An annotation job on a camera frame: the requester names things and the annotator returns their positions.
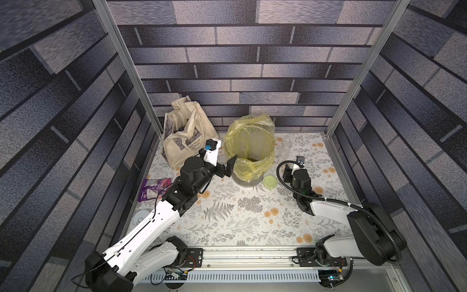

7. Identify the grey mesh waste bin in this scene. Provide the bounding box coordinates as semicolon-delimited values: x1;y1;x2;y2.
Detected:
231;171;264;187

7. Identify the green jar lid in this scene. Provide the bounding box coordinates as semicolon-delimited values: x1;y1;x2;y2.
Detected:
262;175;278;189

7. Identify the tall clear plastic jar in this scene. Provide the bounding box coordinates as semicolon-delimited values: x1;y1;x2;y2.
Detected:
278;139;292;163

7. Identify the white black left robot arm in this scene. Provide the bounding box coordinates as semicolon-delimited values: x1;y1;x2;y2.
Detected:
85;156;237;292

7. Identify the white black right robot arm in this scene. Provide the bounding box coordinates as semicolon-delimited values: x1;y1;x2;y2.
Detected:
276;161;407;266

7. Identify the yellow plastic bin liner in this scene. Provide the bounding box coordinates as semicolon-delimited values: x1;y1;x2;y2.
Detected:
223;114;276;183

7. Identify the floral patterned table mat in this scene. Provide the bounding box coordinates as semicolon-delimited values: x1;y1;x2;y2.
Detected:
154;133;351;247

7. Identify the purple snack packet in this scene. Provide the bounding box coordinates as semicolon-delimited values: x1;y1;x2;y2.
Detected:
137;178;172;202

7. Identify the small round tin can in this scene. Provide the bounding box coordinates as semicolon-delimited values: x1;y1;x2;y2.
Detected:
133;210;150;226

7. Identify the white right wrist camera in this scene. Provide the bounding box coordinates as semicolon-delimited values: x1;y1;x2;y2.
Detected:
296;156;305;168

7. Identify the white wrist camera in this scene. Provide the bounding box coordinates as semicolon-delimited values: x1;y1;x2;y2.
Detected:
296;156;305;168
203;139;221;166

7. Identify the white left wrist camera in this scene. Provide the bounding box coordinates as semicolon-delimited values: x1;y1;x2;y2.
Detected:
203;139;221;166

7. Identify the black corrugated cable conduit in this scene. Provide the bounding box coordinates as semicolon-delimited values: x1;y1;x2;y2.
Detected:
276;159;404;264

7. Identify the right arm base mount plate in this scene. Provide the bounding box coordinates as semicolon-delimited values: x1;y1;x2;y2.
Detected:
291;248;348;268

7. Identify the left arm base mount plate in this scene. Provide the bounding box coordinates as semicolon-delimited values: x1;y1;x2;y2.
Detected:
172;248;204;269

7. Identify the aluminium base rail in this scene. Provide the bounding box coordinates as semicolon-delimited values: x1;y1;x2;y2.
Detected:
98;245;406;282

